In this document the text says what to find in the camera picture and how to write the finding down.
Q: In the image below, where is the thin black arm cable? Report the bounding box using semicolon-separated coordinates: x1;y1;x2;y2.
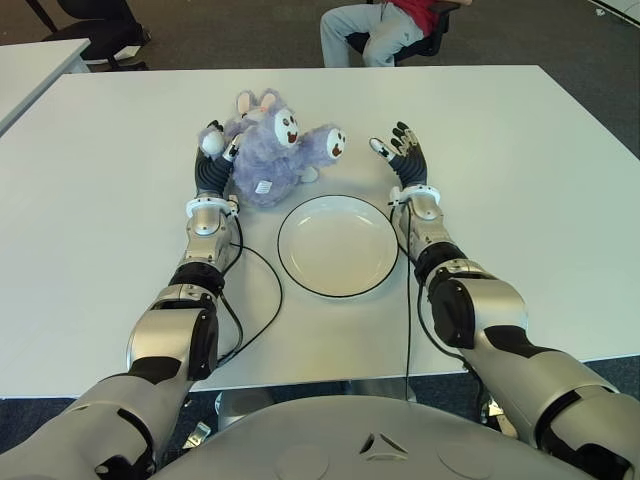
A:
389;199;414;401
214;197;285;371

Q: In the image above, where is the person in black trousers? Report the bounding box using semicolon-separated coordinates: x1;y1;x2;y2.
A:
97;0;151;49

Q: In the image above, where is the person in grey trousers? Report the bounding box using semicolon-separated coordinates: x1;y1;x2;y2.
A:
319;0;474;69

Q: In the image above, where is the silver robot torso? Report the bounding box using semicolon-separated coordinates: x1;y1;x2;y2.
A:
149;393;566;480

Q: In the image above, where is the white side table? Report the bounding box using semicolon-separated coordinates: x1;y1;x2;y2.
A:
0;38;91;136

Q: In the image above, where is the metal floor bracket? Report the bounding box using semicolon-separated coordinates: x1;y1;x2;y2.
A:
187;422;211;449
480;394;517;437

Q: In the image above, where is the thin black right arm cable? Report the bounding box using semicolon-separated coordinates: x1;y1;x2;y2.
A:
389;199;414;401

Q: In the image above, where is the black office chair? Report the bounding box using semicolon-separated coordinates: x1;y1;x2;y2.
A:
27;0;150;72

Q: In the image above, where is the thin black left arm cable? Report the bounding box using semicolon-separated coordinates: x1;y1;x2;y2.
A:
214;197;285;371

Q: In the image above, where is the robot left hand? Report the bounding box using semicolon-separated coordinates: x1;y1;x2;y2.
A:
192;118;244;200

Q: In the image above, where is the white furniture edge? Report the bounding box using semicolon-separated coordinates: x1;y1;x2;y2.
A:
592;0;640;21

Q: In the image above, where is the purple plush doll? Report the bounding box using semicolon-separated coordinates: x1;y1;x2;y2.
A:
197;88;350;209

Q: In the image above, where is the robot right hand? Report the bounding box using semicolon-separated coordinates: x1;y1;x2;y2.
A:
368;120;430;194

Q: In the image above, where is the white plate black rim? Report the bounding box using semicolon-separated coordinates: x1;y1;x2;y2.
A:
277;193;401;301

